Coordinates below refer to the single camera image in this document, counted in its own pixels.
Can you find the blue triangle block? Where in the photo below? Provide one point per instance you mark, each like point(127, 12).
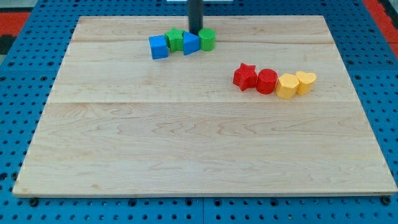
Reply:
point(191, 43)

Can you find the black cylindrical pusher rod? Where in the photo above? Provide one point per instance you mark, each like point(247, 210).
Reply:
point(195, 16)

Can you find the red cylinder block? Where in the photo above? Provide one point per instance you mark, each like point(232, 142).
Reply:
point(266, 81)

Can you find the blue cube block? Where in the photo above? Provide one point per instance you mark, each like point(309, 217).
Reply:
point(158, 47)

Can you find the yellow hexagon block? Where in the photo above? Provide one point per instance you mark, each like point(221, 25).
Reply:
point(286, 86)

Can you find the green star block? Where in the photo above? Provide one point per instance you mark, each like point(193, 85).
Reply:
point(174, 39)

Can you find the green cylinder block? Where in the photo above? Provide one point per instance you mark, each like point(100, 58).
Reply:
point(207, 39)

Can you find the red star block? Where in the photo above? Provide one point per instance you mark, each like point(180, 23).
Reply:
point(245, 76)

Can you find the yellow heart block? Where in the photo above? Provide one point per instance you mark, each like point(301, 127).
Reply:
point(306, 82)

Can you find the light wooden board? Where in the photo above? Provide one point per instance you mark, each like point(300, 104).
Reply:
point(119, 124)

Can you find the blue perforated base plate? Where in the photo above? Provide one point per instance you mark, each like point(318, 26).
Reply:
point(28, 72)

